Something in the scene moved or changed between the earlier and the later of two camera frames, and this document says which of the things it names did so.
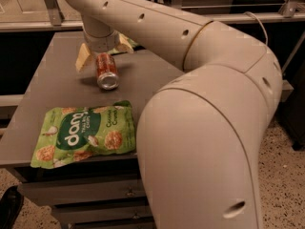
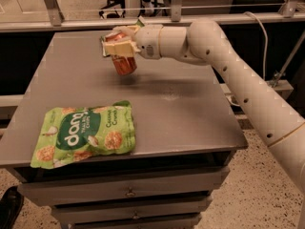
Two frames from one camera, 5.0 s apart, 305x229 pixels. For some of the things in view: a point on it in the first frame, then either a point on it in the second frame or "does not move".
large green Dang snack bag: (66, 135) does not move
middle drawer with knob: (91, 214) does not move
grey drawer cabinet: (102, 195) does not move
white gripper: (102, 44) to (148, 42)
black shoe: (11, 202) does not move
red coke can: (107, 72) to (124, 65)
